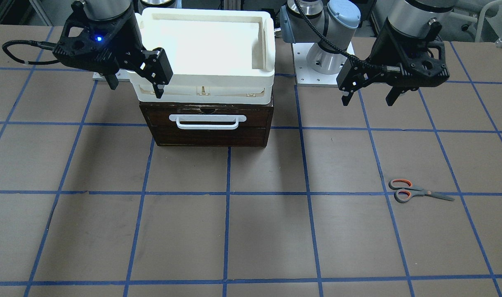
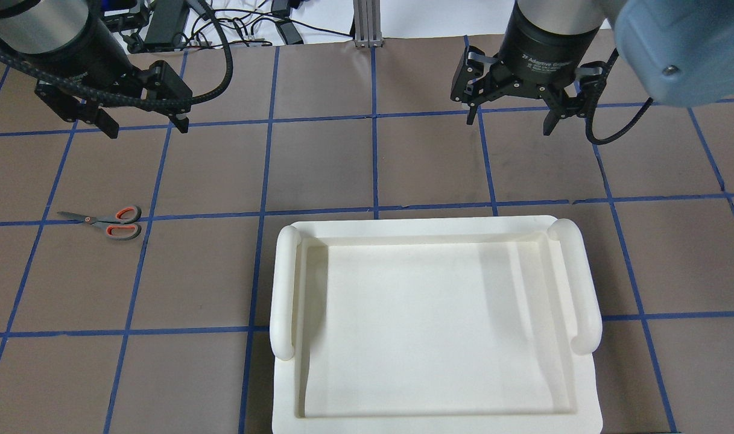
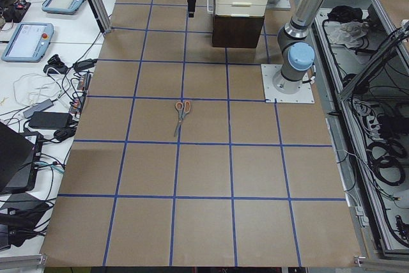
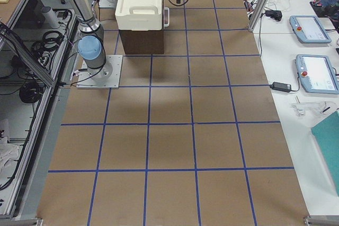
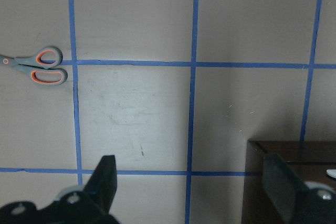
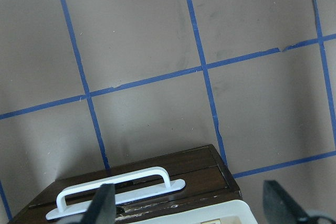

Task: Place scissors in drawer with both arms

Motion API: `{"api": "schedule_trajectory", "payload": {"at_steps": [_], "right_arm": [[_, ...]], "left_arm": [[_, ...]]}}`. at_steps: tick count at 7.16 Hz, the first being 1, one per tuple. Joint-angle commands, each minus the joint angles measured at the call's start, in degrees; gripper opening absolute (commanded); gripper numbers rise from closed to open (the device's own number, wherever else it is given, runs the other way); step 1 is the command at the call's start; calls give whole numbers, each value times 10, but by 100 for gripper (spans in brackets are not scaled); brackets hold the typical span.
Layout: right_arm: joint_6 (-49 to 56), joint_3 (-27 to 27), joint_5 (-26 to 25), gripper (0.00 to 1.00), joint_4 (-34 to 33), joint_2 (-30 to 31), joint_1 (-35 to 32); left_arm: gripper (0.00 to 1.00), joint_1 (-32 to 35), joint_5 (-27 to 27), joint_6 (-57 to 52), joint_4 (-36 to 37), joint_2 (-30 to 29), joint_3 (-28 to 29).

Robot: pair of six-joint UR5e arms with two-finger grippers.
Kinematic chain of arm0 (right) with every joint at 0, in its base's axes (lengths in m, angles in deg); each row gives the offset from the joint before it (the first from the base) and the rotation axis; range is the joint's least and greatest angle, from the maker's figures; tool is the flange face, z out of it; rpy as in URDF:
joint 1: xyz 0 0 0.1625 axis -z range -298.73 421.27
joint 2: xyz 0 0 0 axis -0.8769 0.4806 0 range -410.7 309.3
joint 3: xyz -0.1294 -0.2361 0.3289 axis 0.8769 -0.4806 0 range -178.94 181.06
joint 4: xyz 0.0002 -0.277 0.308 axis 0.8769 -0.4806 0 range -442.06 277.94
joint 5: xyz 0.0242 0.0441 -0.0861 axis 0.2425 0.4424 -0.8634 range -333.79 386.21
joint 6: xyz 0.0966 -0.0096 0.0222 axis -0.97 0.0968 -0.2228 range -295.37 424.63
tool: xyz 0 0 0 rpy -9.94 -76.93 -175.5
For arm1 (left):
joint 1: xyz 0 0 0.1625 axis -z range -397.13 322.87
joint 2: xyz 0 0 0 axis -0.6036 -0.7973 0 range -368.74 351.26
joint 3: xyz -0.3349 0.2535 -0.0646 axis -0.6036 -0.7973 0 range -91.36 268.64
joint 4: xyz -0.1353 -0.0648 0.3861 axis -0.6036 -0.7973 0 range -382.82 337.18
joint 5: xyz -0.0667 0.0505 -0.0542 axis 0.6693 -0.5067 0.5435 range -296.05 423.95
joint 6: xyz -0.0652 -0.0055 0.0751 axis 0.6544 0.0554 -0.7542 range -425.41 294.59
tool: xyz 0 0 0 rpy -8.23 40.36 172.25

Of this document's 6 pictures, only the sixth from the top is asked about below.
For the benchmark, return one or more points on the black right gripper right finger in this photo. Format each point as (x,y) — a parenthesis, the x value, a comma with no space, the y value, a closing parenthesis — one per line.
(279,206)

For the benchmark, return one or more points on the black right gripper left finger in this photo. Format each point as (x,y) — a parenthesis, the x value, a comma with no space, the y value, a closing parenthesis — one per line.
(102,208)

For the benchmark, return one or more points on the dark wooden drawer box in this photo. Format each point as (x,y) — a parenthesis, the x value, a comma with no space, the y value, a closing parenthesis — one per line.
(208,181)

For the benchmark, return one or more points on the cream plastic tray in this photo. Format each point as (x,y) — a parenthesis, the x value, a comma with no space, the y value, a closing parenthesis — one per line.
(234,211)

